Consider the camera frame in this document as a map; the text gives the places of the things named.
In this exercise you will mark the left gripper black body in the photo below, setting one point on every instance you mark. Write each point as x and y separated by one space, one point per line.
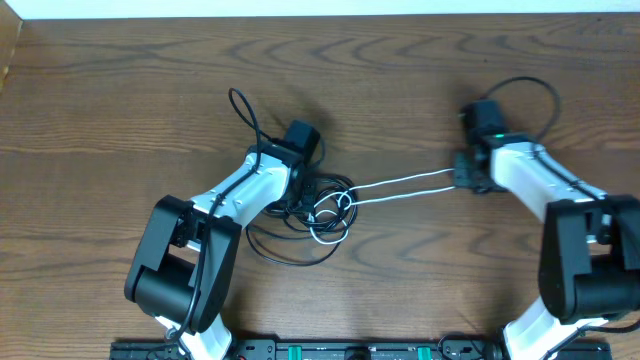
304 198

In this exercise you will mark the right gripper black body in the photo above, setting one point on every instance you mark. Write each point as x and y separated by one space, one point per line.
470 180

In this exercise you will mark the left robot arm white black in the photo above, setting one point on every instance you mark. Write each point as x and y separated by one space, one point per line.
182 268

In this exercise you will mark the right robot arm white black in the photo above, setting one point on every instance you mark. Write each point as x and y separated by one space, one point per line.
588 274

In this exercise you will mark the cardboard box side panel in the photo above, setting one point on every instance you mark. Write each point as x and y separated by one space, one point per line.
10 29

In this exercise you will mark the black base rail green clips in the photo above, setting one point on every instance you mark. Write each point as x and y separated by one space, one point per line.
267 349

